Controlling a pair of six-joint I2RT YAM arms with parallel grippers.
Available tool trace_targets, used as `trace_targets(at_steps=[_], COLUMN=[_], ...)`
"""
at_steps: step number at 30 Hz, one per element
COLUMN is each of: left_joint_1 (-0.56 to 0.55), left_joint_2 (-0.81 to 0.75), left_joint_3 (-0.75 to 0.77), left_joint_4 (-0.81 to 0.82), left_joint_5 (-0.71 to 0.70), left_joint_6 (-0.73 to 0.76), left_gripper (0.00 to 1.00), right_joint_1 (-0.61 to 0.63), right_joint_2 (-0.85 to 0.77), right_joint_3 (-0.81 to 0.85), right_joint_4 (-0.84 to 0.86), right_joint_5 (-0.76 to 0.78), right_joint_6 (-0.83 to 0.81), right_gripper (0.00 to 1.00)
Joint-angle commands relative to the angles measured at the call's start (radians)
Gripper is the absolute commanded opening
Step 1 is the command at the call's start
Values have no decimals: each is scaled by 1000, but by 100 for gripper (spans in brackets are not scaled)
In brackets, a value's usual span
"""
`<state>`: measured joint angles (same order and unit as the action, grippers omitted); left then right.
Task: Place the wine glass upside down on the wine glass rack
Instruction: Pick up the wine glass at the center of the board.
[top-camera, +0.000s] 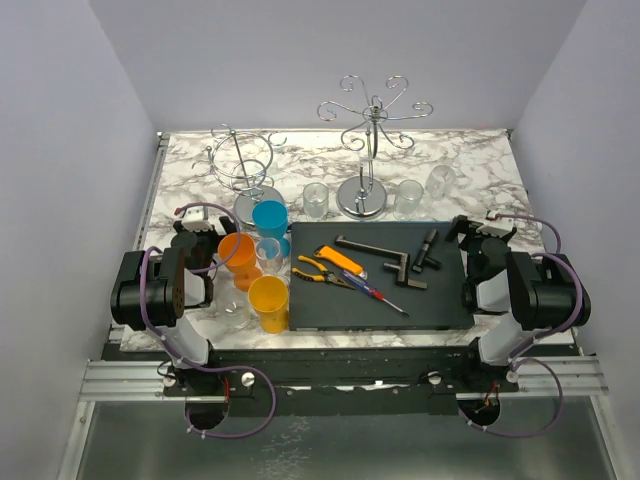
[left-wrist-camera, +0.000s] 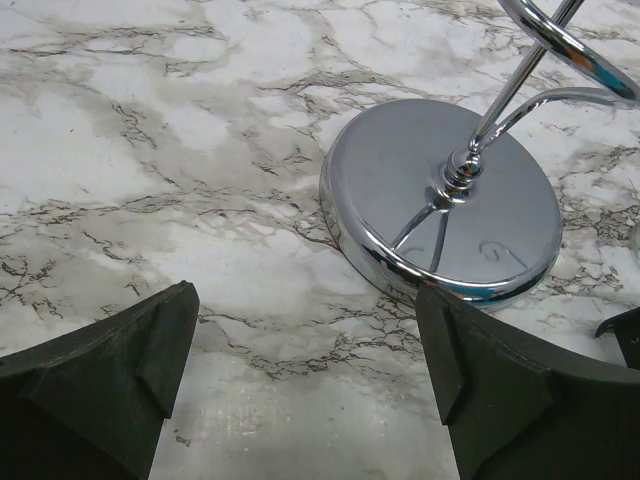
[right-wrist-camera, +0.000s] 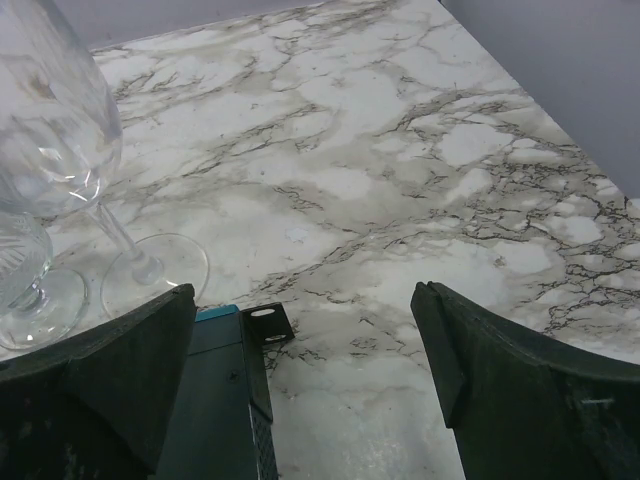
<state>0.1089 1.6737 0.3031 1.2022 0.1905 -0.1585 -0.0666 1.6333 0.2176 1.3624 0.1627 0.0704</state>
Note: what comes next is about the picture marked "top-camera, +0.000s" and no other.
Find clear stemless wine glass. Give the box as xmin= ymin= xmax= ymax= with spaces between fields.
xmin=394 ymin=179 xmax=424 ymax=221

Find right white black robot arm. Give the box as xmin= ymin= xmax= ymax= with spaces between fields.
xmin=446 ymin=211 xmax=591 ymax=392

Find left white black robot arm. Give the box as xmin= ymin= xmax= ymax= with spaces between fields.
xmin=110 ymin=216 xmax=237 ymax=395

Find small clear wine glass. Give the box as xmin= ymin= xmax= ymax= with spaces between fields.
xmin=255 ymin=238 xmax=283 ymax=275

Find tall chrome wine glass rack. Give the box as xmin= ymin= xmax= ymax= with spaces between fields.
xmin=316 ymin=75 xmax=434 ymax=221

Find orange plastic goblet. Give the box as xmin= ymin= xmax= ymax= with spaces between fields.
xmin=218 ymin=233 xmax=262 ymax=292

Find black t-shaped tool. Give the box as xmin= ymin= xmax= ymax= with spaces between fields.
xmin=411 ymin=229 xmax=441 ymax=273

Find clear glass near front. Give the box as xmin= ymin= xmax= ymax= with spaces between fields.
xmin=215 ymin=293 xmax=250 ymax=329

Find blue plastic goblet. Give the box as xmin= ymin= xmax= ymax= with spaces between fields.
xmin=252 ymin=200 xmax=291 ymax=258

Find yellow plastic cup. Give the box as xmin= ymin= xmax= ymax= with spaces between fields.
xmin=248 ymin=276 xmax=289 ymax=334

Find red blue screwdriver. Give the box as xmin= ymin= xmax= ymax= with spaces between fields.
xmin=342 ymin=270 xmax=408 ymax=316

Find yellow utility knife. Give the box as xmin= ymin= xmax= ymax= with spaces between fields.
xmin=314 ymin=245 xmax=367 ymax=280

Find clear tumbler centre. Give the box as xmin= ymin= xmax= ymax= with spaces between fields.
xmin=303 ymin=182 xmax=329 ymax=220

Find dark grey tray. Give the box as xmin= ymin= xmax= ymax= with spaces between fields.
xmin=289 ymin=222 xmax=474 ymax=331

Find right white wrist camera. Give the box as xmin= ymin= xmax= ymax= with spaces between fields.
xmin=477 ymin=210 xmax=515 ymax=237

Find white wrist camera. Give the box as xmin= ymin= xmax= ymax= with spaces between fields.
xmin=174 ymin=205 xmax=211 ymax=231
xmin=477 ymin=210 xmax=515 ymax=237

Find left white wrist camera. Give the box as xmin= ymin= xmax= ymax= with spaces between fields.
xmin=174 ymin=205 xmax=211 ymax=231

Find long black metal bracket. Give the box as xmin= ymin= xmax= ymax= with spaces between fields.
xmin=334 ymin=235 xmax=428 ymax=291

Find small chrome wire rack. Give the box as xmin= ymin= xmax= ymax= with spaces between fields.
xmin=203 ymin=124 xmax=288 ymax=229

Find yellow handled pliers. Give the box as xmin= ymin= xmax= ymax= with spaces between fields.
xmin=291 ymin=255 xmax=355 ymax=290

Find aluminium frame rail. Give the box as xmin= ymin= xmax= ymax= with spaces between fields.
xmin=80 ymin=356 xmax=609 ymax=403

